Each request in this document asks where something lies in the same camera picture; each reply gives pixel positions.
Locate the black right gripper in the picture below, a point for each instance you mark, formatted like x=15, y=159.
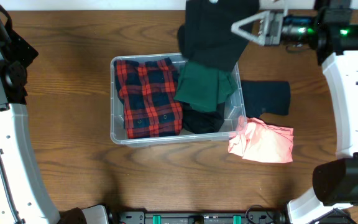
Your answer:
x=266, y=40

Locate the black garment with tag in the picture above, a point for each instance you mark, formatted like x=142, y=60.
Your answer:
x=206, y=35

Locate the dark navy garment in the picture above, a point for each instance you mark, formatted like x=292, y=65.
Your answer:
x=266, y=97

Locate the dark green garment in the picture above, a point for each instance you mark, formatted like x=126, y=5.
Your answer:
x=203, y=88

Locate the red navy plaid cloth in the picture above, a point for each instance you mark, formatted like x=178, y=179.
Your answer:
x=147, y=91

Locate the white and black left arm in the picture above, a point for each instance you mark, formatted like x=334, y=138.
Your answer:
x=23, y=196

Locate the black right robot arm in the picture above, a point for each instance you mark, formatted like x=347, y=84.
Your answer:
x=335, y=40

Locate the clear plastic storage container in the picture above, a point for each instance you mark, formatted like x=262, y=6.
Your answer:
x=234, y=108

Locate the coral pink crumpled cloth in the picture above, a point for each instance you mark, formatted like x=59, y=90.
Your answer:
x=261, y=142

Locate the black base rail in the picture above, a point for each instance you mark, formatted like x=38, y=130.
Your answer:
x=257, y=216

